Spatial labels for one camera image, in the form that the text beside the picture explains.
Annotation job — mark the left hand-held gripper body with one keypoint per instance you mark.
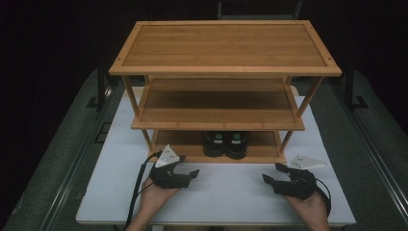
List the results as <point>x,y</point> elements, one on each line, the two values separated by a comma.
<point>170,180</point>

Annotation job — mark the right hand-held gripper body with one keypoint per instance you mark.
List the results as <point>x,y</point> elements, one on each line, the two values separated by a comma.
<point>298,186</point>

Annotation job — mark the black green sports shoe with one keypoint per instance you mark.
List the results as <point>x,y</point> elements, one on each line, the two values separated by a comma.
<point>236,147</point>
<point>214,146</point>

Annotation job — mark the wooden three-tier shoe rack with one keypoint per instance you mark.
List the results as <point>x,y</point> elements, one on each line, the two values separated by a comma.
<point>224,45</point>

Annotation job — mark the person's left hand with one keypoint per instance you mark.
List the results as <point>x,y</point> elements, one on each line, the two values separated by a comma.
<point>154,195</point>

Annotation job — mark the person's right hand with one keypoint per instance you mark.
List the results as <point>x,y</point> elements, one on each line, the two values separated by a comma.
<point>308,207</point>

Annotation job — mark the light wooden board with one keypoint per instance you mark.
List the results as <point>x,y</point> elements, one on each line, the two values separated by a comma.
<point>295,91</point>

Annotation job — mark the black metal stand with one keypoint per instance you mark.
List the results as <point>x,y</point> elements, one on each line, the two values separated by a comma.
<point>101,86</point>
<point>350,89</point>

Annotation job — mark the grey metal frame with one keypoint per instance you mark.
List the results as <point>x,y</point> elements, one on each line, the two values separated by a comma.
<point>260,16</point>

